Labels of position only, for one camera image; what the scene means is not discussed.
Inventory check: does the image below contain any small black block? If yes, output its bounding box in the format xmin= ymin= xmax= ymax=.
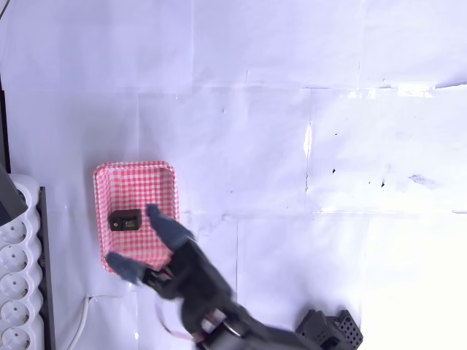
xmin=109 ymin=209 xmax=142 ymax=233

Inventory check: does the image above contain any red checkered tray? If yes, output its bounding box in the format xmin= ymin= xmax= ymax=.
xmin=93 ymin=160 xmax=181 ymax=276

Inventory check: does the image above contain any black edge strip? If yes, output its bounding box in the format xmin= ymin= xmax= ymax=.
xmin=36 ymin=186 xmax=58 ymax=350

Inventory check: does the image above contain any white power strip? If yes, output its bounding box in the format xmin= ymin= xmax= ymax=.
xmin=0 ymin=174 xmax=43 ymax=350

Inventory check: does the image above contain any grey plug adapter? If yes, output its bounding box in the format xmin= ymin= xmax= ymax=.
xmin=0 ymin=160 xmax=28 ymax=227

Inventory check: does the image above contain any dark vertical bar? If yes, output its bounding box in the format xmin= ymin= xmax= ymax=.
xmin=0 ymin=74 xmax=12 ymax=176

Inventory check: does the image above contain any red white servo wire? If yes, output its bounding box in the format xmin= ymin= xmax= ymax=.
xmin=155 ymin=297 xmax=200 ymax=343

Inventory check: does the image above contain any white power cable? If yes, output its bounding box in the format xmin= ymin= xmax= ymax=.
xmin=67 ymin=295 xmax=93 ymax=350

